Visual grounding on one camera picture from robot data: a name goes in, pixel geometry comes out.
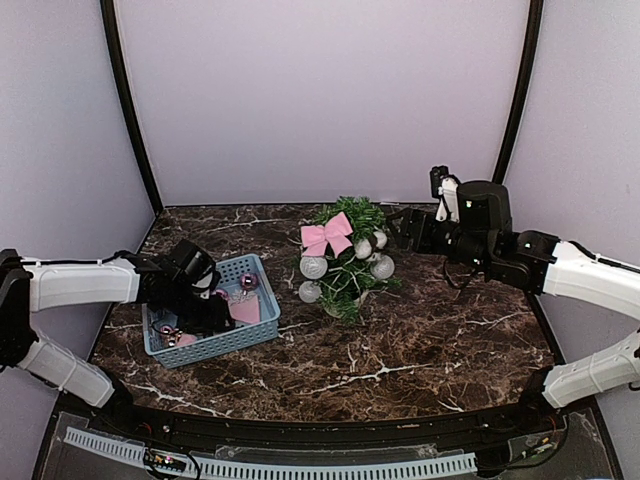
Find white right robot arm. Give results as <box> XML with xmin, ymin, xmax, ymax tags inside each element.
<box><xmin>388</xmin><ymin>165</ymin><xmax>639</xmax><ymax>434</ymax></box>

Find white perforated cable tray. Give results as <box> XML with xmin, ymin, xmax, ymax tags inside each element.
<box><xmin>63</xmin><ymin>427</ymin><xmax>477</xmax><ymax>479</ymax></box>

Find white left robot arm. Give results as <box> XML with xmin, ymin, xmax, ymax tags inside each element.
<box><xmin>1</xmin><ymin>240</ymin><xmax>236</xmax><ymax>436</ymax></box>

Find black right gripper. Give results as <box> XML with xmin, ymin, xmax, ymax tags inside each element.
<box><xmin>387</xmin><ymin>206</ymin><xmax>493</xmax><ymax>273</ymax></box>

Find pink fabric bow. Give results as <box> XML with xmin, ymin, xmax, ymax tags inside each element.
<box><xmin>301</xmin><ymin>212</ymin><xmax>353</xmax><ymax>257</ymax></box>

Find white ball string lights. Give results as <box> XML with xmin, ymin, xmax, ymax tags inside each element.
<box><xmin>298</xmin><ymin>242</ymin><xmax>400</xmax><ymax>306</ymax></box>

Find light blue plastic basket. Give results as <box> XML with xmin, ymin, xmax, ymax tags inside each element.
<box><xmin>142</xmin><ymin>254</ymin><xmax>281</xmax><ymax>369</ymax></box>

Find white cotton boll ornament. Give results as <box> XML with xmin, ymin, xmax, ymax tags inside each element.
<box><xmin>354</xmin><ymin>230</ymin><xmax>388</xmax><ymax>262</ymax></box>

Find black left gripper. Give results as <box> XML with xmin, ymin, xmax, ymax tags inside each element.
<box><xmin>165</xmin><ymin>281</ymin><xmax>234</xmax><ymax>334</ymax></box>

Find pink fabric triangle piece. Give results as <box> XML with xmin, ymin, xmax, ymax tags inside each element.
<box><xmin>228</xmin><ymin>291</ymin><xmax>261</xmax><ymax>325</ymax></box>

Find small green christmas tree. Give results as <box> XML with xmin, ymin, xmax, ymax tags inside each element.
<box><xmin>298</xmin><ymin>197</ymin><xmax>400</xmax><ymax>325</ymax></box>

